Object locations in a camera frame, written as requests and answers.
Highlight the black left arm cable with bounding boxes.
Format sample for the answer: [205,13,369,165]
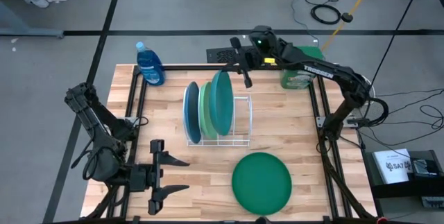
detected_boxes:
[70,136,105,182]

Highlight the black coiled cable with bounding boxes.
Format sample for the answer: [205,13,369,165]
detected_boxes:
[309,3,343,26]

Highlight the green detergent container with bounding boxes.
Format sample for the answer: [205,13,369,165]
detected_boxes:
[280,45,325,90]

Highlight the long thin black cable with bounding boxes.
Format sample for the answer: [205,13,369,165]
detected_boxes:
[370,0,428,89]

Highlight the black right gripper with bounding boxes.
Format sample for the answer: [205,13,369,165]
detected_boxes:
[229,36,279,89]

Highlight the white printed booklet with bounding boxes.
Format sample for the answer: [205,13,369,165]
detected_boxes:
[373,148,414,185]

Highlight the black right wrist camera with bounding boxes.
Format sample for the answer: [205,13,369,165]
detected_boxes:
[249,25,278,55]

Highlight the white wire dish rack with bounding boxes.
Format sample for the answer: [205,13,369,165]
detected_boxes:
[182,80,253,148]

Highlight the teal plate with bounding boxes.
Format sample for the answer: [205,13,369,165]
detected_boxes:
[209,70,234,137]

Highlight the blue plate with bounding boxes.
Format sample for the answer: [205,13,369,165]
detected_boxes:
[183,80,203,145]

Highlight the black tangled floor cables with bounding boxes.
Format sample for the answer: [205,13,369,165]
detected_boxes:
[357,87,444,149]

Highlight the light green plate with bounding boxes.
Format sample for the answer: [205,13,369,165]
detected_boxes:
[198,81,218,140]

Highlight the black side cart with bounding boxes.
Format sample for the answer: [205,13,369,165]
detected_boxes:
[361,149,444,215]

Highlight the black perforated box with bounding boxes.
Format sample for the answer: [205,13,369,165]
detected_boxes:
[206,46,244,65]

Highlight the yellow cord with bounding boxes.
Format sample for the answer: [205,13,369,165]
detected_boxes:
[320,0,379,52]

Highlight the dark green plate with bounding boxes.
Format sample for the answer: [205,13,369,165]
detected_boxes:
[231,151,293,216]

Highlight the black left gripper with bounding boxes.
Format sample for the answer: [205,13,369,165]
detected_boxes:
[129,139,191,216]

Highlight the blue dish soap bottle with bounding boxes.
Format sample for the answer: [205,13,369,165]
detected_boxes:
[135,41,167,87]

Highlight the black aluminium rig frame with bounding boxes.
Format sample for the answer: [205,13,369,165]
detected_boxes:
[81,63,381,224]

